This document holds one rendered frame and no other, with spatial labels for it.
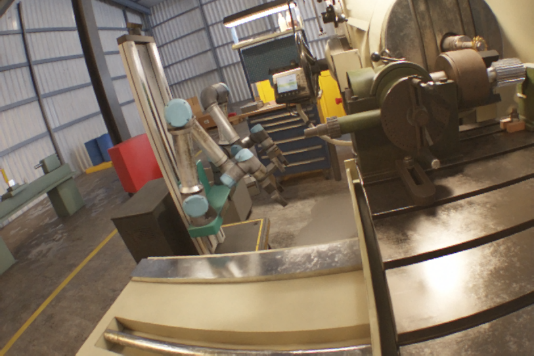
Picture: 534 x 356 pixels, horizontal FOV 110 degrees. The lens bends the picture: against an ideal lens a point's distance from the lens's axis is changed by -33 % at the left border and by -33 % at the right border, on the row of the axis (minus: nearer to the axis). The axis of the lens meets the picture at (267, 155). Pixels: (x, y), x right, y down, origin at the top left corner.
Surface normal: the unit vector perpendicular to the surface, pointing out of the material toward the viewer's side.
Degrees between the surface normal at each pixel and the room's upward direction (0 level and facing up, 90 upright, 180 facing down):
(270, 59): 90
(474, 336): 0
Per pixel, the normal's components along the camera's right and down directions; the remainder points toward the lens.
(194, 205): 0.33, 0.33
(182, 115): 0.30, 0.08
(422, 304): -0.28, -0.91
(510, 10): -0.18, 0.36
